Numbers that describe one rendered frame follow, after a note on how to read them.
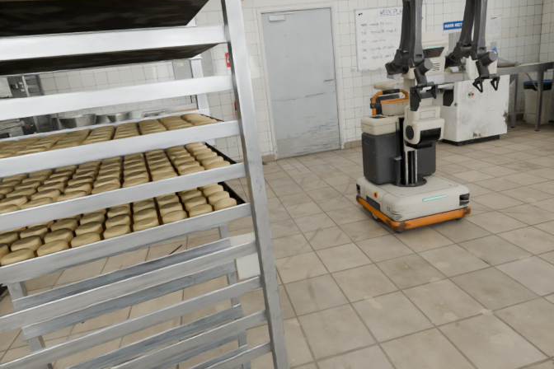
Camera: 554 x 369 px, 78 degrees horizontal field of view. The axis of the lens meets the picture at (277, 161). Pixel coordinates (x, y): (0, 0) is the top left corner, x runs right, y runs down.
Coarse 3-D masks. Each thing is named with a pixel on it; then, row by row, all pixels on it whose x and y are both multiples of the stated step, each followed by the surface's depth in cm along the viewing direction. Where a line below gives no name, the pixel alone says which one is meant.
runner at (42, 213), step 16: (176, 176) 67; (192, 176) 68; (208, 176) 69; (224, 176) 71; (240, 176) 72; (112, 192) 63; (128, 192) 64; (144, 192) 65; (160, 192) 66; (32, 208) 58; (48, 208) 59; (64, 208) 60; (80, 208) 61; (96, 208) 62; (0, 224) 57; (16, 224) 58; (32, 224) 59
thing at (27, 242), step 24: (192, 192) 87; (216, 192) 85; (72, 216) 81; (96, 216) 78; (120, 216) 76; (144, 216) 75; (168, 216) 73; (192, 216) 74; (0, 240) 71; (24, 240) 70; (48, 240) 69; (72, 240) 67; (96, 240) 67; (0, 264) 64
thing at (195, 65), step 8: (192, 64) 104; (200, 64) 105; (192, 72) 105; (200, 72) 106; (200, 96) 107; (200, 104) 107; (224, 232) 119; (232, 280) 123; (232, 304) 125; (240, 344) 130
